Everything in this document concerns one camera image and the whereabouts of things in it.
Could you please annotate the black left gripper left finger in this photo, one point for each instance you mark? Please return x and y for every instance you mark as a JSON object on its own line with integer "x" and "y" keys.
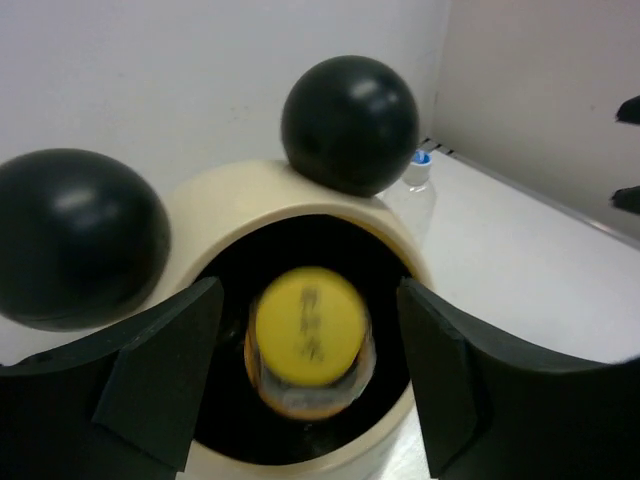
{"x": 121, "y": 403}

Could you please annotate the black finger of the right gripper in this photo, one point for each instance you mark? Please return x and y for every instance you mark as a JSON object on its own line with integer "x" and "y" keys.
{"x": 626, "y": 200}
{"x": 629, "y": 111}

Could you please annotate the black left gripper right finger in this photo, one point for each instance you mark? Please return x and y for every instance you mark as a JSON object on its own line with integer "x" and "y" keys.
{"x": 494, "y": 406}

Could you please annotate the yellow cap orange bottle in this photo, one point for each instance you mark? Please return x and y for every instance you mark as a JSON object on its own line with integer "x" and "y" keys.
{"x": 309, "y": 350}

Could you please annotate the tall clear blue cap bottle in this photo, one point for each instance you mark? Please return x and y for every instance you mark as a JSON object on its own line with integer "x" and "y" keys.
{"x": 413, "y": 197}

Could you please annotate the cream bin with black ears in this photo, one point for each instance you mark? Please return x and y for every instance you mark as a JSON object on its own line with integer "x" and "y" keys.
{"x": 86, "y": 242}

